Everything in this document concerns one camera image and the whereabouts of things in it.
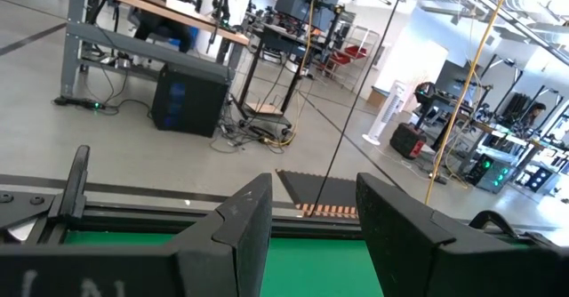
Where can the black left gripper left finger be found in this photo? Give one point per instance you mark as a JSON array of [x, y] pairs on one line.
[[240, 243]]

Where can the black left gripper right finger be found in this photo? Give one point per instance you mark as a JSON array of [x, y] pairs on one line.
[[400, 243]]

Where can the green table mat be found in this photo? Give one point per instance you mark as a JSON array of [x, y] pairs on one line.
[[315, 270]]

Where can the black striped floor mat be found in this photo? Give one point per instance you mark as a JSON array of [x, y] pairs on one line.
[[302, 190]]

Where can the black and red box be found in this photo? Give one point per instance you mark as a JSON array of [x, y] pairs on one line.
[[406, 139]]

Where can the computer tower with green lights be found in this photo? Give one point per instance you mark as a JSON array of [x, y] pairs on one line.
[[489, 172]]

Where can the white tower fan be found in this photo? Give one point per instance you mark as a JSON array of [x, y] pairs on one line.
[[387, 110]]

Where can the black computer tower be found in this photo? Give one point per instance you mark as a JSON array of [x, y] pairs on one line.
[[191, 101]]

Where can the computer tower with blue lights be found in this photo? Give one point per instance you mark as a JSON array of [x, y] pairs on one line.
[[540, 179]]

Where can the person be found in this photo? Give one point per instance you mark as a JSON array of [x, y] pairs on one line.
[[535, 114], [160, 26]]

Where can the black standing desk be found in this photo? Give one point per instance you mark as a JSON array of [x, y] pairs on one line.
[[275, 39]]

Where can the black power strip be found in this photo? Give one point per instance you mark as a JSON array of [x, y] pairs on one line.
[[80, 103]]

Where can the grey workbench with wooden top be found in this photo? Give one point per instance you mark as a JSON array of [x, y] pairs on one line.
[[133, 45]]

